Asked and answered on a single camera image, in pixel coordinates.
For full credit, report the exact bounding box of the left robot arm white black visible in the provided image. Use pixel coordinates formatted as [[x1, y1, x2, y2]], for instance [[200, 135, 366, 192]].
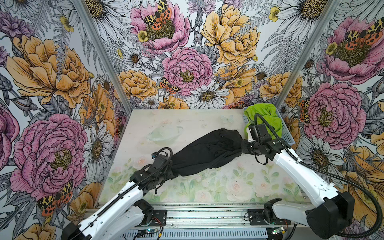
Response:
[[61, 147, 174, 240]]

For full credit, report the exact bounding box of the light blue plastic basket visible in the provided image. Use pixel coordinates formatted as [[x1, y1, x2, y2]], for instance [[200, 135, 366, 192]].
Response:
[[243, 107, 296, 146]]

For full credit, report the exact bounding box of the white vented cable duct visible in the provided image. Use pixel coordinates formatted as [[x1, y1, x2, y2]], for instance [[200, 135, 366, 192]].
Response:
[[122, 228, 269, 240]]

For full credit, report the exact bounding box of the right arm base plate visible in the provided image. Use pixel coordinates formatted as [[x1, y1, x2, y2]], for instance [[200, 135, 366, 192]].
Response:
[[243, 209, 292, 226]]

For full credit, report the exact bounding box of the aluminium corner post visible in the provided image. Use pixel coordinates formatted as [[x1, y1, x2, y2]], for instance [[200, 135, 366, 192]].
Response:
[[74, 1, 133, 116], [274, 0, 341, 109]]

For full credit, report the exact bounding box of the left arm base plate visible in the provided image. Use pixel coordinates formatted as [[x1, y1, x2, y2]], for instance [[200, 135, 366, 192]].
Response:
[[140, 210, 168, 227]]

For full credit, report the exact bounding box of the left aluminium corner post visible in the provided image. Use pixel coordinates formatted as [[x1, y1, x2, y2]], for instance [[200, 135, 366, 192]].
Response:
[[74, 1, 133, 116]]

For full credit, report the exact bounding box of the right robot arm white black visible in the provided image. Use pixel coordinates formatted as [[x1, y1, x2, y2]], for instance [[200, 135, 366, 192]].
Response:
[[242, 124, 355, 240]]

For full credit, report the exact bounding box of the lime green towel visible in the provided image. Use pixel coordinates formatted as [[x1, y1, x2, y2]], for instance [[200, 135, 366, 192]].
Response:
[[244, 103, 283, 139]]

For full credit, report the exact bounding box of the aluminium rail frame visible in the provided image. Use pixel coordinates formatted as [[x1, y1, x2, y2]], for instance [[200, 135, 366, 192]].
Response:
[[80, 202, 334, 232]]

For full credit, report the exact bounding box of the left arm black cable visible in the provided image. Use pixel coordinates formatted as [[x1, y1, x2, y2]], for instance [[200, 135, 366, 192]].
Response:
[[71, 146, 173, 238]]

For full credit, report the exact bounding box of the black garment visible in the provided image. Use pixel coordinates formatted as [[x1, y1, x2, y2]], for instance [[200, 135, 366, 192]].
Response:
[[172, 128, 243, 177]]

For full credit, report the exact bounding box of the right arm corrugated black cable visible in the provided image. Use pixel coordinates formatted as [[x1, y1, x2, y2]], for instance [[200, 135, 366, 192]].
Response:
[[254, 113, 384, 239]]

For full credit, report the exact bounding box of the right aluminium corner post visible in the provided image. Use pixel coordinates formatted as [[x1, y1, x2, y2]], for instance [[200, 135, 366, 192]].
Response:
[[274, 0, 341, 109]]

